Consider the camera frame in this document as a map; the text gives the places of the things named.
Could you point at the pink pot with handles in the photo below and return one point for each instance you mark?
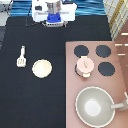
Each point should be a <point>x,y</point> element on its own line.
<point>82,74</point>

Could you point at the pink pot lid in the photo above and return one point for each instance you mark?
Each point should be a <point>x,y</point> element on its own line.
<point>85,64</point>

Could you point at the cream slotted spatula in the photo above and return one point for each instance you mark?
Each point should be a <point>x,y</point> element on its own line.
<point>21,61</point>

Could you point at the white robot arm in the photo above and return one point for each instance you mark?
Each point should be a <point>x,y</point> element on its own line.
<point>53,13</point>

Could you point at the cream round plate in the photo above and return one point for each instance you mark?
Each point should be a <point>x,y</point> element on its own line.
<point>42,68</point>

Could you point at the black burner top right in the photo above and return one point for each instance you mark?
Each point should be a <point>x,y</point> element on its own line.
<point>103,51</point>

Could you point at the black burner bottom right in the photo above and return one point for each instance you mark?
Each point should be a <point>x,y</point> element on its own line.
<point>106,69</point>

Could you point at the pink toy stove board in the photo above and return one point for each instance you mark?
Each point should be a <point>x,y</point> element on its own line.
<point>114,84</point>

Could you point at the black table mat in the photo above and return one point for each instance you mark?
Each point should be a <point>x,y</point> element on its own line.
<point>27,101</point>

